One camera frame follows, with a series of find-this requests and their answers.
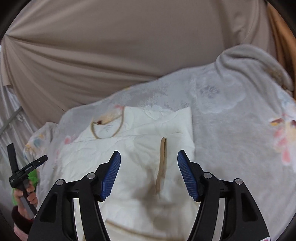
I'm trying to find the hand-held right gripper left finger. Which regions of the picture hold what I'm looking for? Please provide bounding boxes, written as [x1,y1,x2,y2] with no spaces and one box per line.
[27,151,122,241]

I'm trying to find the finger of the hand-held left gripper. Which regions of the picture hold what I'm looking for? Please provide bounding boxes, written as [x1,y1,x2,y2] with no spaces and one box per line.
[28,156,48,169]

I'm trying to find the person's left forearm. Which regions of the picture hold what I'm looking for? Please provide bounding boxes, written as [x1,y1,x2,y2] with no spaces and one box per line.
[11,205,35,240]

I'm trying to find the white quilted jacket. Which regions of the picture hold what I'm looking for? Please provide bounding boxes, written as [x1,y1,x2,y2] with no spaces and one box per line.
[55,105,204,241]

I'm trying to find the grey metal bar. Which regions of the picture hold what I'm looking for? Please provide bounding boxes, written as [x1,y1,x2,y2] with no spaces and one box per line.
[0,106,23,137]

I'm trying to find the orange cloth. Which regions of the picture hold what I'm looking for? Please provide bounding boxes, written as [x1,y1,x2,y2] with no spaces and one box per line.
[267,3,296,79]

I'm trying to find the beige curtain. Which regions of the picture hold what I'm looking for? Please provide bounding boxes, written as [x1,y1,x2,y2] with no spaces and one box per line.
[0,0,278,130]

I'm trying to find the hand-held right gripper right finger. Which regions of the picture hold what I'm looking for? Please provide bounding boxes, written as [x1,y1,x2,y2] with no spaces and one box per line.
[177,150,271,241]

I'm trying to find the person's left hand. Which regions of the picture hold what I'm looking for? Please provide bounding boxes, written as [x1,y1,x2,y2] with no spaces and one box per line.
[13,184,38,219]

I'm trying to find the grey floral fleece blanket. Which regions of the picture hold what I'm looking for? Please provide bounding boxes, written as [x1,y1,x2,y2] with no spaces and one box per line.
[23,44,296,241]

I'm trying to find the silvery sheer curtain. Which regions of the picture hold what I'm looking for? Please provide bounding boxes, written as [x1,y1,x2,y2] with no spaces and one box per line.
[0,85,38,186]

